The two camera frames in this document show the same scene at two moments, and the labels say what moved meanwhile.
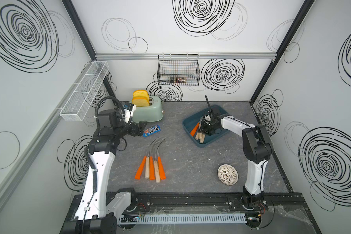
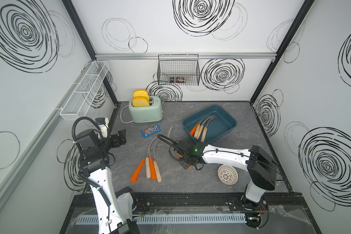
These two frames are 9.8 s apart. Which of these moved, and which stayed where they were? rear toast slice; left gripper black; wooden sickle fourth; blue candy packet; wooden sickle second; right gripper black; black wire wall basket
Moved: left gripper black; right gripper black
Stayed: blue candy packet; wooden sickle second; wooden sickle fourth; rear toast slice; black wire wall basket
